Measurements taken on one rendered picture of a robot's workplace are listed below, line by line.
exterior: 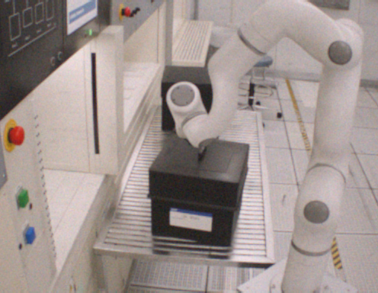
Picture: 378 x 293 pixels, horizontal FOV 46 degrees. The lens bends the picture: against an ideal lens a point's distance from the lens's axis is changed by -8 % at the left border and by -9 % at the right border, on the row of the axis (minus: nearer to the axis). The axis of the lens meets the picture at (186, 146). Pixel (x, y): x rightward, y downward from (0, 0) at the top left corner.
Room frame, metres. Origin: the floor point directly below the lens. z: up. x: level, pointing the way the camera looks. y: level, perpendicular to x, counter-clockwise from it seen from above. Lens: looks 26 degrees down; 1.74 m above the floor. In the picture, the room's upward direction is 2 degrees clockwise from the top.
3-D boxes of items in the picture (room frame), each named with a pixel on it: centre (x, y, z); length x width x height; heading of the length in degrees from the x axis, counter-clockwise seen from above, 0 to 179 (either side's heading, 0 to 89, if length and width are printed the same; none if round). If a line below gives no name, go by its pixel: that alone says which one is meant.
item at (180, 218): (1.41, -0.05, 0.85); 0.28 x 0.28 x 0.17; 77
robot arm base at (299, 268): (1.03, -0.36, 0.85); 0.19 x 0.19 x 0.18
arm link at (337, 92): (1.06, -0.37, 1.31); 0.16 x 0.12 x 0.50; 158
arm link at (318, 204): (1.00, -0.35, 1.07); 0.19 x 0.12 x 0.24; 158
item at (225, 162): (1.41, -0.05, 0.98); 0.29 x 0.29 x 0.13; 77
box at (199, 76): (2.29, -0.01, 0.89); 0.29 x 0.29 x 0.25; 89
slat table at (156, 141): (1.84, -0.06, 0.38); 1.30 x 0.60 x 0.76; 175
